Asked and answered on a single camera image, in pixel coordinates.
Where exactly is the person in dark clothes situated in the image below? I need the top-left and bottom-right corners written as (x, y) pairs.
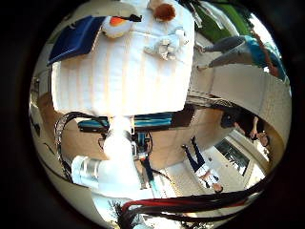
top-left (220, 108), bottom-right (272, 148)

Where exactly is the white grey plush toy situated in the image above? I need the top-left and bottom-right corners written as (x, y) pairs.
top-left (143, 28), bottom-right (190, 62)

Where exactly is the red and black cable bundle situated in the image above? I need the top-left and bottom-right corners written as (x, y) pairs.
top-left (118, 177), bottom-right (272, 229)

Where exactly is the orange brown plush toy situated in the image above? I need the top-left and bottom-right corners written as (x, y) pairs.
top-left (147, 0), bottom-right (177, 23)

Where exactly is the white striped tablecloth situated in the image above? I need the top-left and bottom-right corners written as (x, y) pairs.
top-left (51, 0), bottom-right (196, 117)

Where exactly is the teal table frame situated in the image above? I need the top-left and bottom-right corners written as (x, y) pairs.
top-left (77, 112), bottom-right (174, 134)

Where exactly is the person in teal shirt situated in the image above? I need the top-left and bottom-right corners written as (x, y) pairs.
top-left (194, 34), bottom-right (288, 81)

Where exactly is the dark window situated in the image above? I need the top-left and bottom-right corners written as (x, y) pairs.
top-left (213, 137), bottom-right (251, 177)

